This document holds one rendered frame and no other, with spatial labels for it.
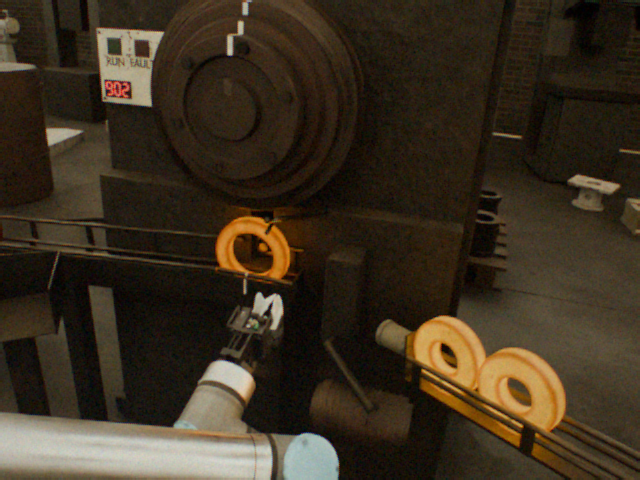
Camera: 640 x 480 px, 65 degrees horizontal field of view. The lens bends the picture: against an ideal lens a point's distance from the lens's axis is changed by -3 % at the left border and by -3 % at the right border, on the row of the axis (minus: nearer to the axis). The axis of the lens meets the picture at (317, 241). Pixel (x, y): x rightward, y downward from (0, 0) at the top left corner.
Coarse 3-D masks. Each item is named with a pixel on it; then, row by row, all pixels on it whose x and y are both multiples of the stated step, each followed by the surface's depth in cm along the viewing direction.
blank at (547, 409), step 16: (496, 352) 90; (512, 352) 87; (528, 352) 86; (480, 368) 92; (496, 368) 89; (512, 368) 87; (528, 368) 84; (544, 368) 83; (480, 384) 93; (496, 384) 90; (528, 384) 85; (544, 384) 82; (560, 384) 83; (496, 400) 91; (512, 400) 91; (544, 400) 83; (560, 400) 82; (528, 416) 86; (544, 416) 83; (560, 416) 83; (512, 432) 89
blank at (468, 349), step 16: (432, 320) 100; (448, 320) 97; (416, 336) 103; (432, 336) 100; (448, 336) 97; (464, 336) 94; (416, 352) 104; (432, 352) 102; (464, 352) 94; (480, 352) 94; (448, 368) 101; (464, 368) 95; (432, 384) 103; (448, 384) 99; (464, 384) 96
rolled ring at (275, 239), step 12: (228, 228) 123; (240, 228) 122; (252, 228) 121; (264, 228) 120; (276, 228) 122; (228, 240) 124; (264, 240) 121; (276, 240) 120; (228, 252) 126; (276, 252) 122; (288, 252) 123; (228, 264) 127; (276, 264) 123; (288, 264) 125; (276, 276) 124
